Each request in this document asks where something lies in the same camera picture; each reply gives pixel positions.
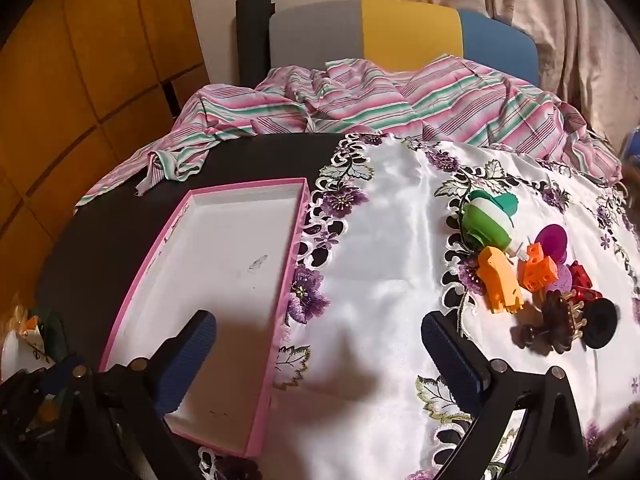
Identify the red metal cylinder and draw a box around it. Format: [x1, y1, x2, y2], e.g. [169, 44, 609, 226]
[570, 285, 604, 306]

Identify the black cup with clear lid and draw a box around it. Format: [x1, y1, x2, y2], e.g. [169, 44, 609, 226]
[582, 297, 621, 349]

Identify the magenta plastic cup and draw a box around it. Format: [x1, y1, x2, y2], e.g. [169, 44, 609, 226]
[534, 224, 569, 264]

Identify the wooden panelled wardrobe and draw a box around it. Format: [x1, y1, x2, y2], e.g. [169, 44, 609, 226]
[0, 0, 211, 311]

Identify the white orange printed object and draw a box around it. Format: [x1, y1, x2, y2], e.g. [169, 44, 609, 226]
[0, 315, 56, 386]

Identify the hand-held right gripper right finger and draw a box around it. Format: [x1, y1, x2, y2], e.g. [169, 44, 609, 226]
[421, 311, 591, 480]

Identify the purple yellow round disc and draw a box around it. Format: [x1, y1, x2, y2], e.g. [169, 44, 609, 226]
[545, 262, 576, 294]

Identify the pink shallow tray box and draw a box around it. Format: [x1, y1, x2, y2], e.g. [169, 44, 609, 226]
[97, 176, 311, 458]

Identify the orange animal-shaped block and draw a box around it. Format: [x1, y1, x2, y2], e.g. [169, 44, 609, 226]
[475, 245, 526, 314]

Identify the red puzzle piece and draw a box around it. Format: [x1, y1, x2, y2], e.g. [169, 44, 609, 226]
[570, 260, 594, 288]

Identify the orange cube block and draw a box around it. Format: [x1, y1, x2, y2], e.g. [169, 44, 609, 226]
[517, 241, 559, 291]

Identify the white floral embroidered tablecloth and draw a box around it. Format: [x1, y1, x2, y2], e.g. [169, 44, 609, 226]
[197, 132, 640, 480]

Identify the blue round object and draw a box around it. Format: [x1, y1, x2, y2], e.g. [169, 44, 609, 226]
[620, 127, 640, 161]

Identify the brown hair claw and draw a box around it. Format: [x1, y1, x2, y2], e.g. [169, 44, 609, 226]
[520, 290, 588, 354]

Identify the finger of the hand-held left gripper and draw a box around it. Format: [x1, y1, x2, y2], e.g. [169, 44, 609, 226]
[39, 360, 76, 400]

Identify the pink green striped cloth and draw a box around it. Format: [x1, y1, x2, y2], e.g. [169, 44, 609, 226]
[74, 54, 623, 208]

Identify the beige curtain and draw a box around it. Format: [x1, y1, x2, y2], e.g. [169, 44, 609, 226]
[397, 0, 640, 146]

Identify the green white round toy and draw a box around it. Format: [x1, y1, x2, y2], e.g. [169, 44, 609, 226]
[460, 199, 531, 263]

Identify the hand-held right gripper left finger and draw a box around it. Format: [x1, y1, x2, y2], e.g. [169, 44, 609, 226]
[54, 310, 218, 480]

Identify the teal ribbed plastic cup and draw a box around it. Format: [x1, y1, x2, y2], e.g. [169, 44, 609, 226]
[470, 189, 519, 221]

